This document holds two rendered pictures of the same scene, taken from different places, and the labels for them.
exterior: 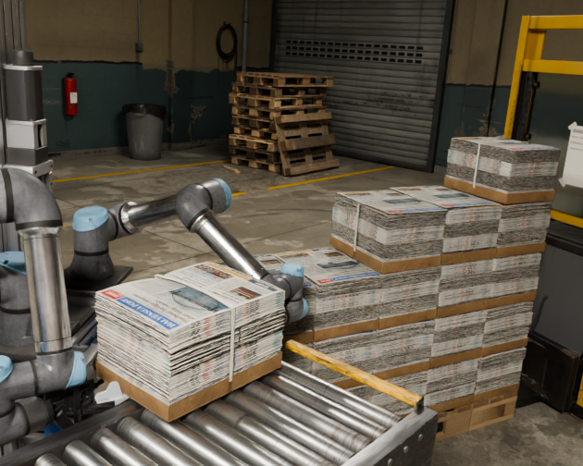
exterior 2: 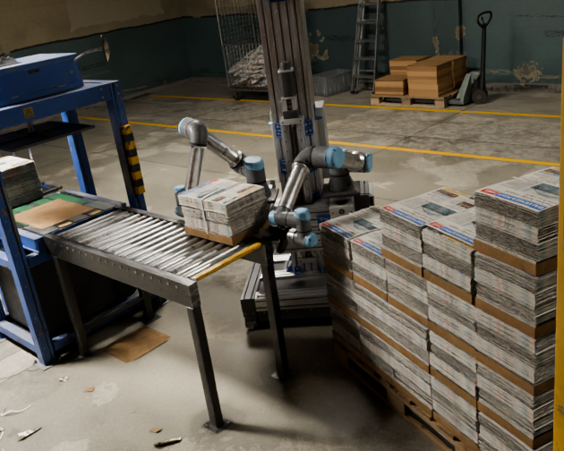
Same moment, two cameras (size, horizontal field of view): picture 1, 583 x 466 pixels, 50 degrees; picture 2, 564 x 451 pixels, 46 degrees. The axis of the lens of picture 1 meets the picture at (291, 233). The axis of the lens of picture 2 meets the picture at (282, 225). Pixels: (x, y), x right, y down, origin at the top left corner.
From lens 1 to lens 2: 371 cm
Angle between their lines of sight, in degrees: 89
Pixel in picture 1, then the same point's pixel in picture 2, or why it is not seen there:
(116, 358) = not seen: hidden behind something
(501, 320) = (492, 386)
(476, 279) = (460, 317)
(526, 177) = (494, 230)
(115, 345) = not seen: hidden behind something
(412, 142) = not seen: outside the picture
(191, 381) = (192, 222)
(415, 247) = (402, 248)
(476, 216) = (447, 247)
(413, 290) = (408, 287)
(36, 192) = (191, 131)
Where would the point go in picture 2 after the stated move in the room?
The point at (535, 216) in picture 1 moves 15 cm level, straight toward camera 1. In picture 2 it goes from (513, 285) to (467, 281)
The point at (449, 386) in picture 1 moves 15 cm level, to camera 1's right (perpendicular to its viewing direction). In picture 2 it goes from (450, 410) to (457, 433)
